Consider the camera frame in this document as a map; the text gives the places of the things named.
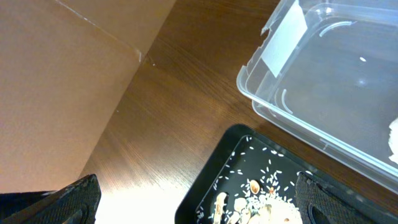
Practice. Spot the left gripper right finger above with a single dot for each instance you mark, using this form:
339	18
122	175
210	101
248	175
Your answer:
319	203

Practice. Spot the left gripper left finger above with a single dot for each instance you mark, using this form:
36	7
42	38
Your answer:
75	203

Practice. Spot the food scraps pile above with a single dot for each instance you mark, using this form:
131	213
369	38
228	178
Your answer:
255	185

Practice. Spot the white tissue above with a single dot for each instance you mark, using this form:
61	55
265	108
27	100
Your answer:
393	140

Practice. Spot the black rectangular tray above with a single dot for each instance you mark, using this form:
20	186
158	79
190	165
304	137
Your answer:
201	186

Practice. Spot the clear plastic bin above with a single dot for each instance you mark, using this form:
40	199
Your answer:
338	90

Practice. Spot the white label on bin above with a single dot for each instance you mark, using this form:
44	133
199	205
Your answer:
285	39

